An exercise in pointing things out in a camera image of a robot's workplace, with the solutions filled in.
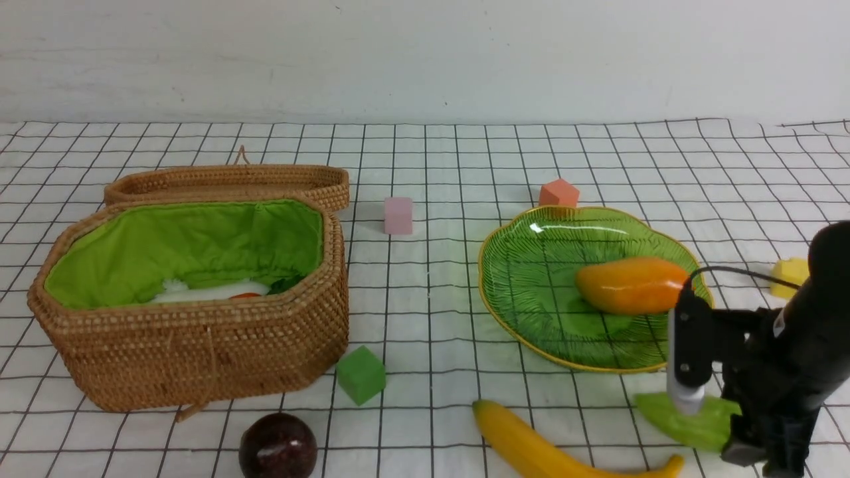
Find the green basket lining cloth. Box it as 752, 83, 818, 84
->
44, 199, 324, 309

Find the pink foam block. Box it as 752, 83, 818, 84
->
383, 197, 414, 235

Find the woven rattan basket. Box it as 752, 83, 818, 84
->
27, 196, 349, 412

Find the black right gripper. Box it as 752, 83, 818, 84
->
715, 309, 819, 477

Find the woven rattan basket lid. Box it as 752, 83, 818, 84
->
104, 147, 351, 211

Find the orange mango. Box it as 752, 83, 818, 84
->
574, 256, 689, 315

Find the dark purple mangosteen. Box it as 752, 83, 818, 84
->
238, 412, 318, 477

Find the checkered white tablecloth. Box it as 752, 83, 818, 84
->
1, 119, 848, 477

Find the green glass leaf plate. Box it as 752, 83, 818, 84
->
477, 206, 699, 373

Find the yellow foam cube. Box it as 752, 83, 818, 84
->
769, 258, 809, 300

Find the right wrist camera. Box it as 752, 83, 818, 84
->
667, 283, 713, 416

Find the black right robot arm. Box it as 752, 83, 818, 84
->
721, 221, 849, 477

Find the white radish with leaves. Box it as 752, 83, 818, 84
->
149, 276, 303, 303

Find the orange foam cube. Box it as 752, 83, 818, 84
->
538, 178, 580, 208

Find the yellow banana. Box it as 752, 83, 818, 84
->
471, 400, 685, 477

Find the green foam cube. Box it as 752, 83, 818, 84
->
336, 346, 386, 406

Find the green bitter gourd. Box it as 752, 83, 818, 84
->
634, 392, 740, 454

